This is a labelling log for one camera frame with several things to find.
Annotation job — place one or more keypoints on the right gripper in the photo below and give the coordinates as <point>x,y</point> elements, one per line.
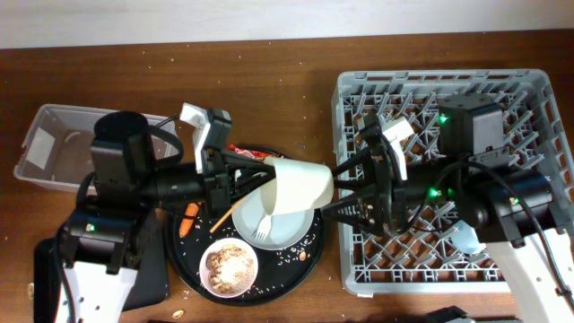
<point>387,190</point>

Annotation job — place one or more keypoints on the red snack wrapper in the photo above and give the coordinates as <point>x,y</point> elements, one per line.
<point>254,152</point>

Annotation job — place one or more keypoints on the clear plastic bin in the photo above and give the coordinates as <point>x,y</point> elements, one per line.
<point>58,148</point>

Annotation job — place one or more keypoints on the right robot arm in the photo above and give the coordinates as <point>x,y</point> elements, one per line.
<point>513,212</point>

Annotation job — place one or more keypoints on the black rectangular tray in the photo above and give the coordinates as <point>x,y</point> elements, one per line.
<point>148,273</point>

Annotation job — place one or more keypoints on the grey plate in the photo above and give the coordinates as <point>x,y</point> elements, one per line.
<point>286,230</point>

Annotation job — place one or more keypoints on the grey plastic dishwasher rack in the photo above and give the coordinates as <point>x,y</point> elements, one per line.
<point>426,260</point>

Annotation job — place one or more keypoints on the nut on table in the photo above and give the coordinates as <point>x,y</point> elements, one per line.
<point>178,314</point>

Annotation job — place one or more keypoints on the round black tray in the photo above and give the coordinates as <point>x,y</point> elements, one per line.
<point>280,271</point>

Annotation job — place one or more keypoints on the white bowl with food scraps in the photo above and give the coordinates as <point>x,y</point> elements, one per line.
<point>228,268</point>

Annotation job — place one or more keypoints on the wooden chopstick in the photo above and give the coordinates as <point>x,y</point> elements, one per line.
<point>227,215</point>

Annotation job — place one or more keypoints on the blue plastic cup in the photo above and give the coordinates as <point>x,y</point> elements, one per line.
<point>464,238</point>

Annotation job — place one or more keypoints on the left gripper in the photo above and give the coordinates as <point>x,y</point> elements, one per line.
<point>221,176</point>

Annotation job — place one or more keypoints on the small white cup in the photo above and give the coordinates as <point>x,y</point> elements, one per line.
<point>298,186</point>

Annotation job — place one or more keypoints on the white plastic fork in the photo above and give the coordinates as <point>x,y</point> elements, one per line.
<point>263,228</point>

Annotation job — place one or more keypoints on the orange carrot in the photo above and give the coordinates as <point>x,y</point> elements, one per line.
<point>187,222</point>

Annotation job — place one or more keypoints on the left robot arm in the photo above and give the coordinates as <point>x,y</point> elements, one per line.
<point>179,183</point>

